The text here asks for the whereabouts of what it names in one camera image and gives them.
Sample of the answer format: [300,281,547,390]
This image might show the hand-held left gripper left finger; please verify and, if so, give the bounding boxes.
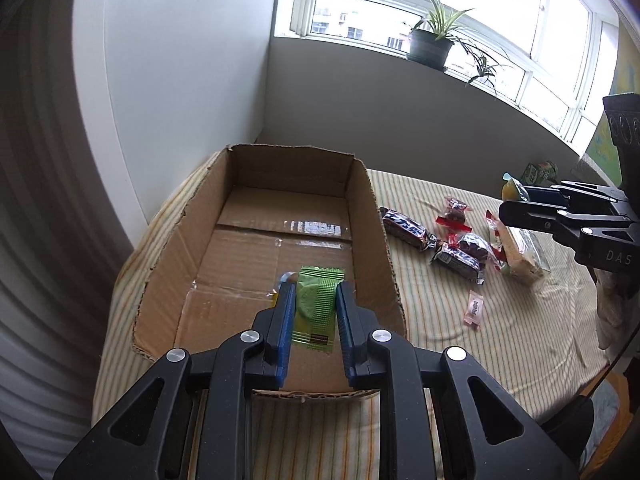
[52,282,296,480]

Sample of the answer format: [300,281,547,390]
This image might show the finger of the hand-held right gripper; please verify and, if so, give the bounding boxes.
[522,180,623,207]
[497,200,632,250]

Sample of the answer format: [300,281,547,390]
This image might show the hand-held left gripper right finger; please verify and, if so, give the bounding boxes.
[335,282,576,480]

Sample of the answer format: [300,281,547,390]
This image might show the green snack packet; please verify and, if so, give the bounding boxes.
[292,265,346,352]

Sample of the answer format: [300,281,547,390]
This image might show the red-ended clear stick packet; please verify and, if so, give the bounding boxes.
[484,210,507,273]

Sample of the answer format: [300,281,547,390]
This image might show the cardboard box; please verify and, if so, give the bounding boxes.
[131,144,407,401]

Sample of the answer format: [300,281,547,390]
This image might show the dark chocolate bar packet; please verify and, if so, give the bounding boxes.
[431,242,487,285]
[380,207,437,252]

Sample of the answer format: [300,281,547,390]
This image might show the person's right hand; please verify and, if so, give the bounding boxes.
[596,276,630,352]

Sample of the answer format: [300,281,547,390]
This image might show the green white carton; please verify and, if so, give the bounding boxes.
[521,160,559,184]

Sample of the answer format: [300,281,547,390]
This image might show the yellow green packet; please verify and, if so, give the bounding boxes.
[501,174,530,202]

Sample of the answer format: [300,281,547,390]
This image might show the clear cracker packet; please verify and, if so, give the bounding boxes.
[504,226,550,287]

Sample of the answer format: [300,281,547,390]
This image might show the dark red date packet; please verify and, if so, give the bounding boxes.
[457,232,502,267]

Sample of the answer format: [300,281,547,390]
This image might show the red candy packet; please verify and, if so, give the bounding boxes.
[436,197,472,235]

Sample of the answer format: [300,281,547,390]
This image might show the small pink packet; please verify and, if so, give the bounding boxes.
[464,294,487,330]

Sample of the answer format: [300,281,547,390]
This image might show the striped tablecloth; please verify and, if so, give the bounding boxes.
[92,160,621,480]

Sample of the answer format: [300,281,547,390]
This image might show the dark plant pot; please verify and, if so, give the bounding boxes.
[406,27,455,71]

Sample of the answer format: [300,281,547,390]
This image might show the spider plant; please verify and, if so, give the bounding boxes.
[402,0,513,98]

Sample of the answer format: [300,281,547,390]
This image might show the black cable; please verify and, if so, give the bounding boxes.
[579,327,640,408]

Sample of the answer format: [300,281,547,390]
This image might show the yellow wall poster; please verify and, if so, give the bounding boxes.
[582,12,640,177]

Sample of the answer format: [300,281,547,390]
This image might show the white window frame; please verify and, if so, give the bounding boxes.
[272,0,621,147]

